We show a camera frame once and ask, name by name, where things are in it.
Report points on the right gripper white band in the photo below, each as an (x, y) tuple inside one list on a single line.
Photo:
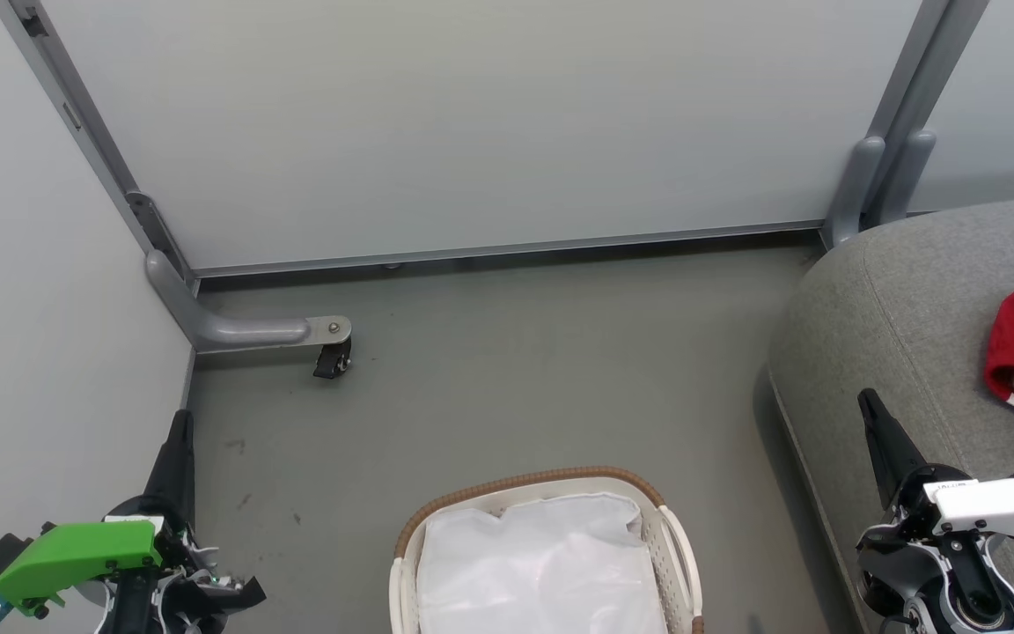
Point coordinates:
[(991, 506)]

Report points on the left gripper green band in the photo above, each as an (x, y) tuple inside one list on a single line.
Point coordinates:
[(76, 555)]

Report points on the grey fabric sofa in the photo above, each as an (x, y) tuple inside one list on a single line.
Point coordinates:
[(912, 335)]

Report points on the white laundry basket brown rim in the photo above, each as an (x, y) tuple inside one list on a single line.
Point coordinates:
[(674, 537)]

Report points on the white basket liner cloth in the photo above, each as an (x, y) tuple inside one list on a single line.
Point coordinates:
[(542, 563)]

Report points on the grey metal partition post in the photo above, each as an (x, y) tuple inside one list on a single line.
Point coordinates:
[(885, 132), (76, 106), (916, 150)]

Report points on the grey metal partition rail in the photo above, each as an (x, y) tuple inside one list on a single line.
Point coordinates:
[(507, 248)]

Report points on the black caster wheel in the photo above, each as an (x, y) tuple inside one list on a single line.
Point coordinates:
[(332, 359)]

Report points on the grey metal partition foot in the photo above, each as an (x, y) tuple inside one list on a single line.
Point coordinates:
[(243, 330)]

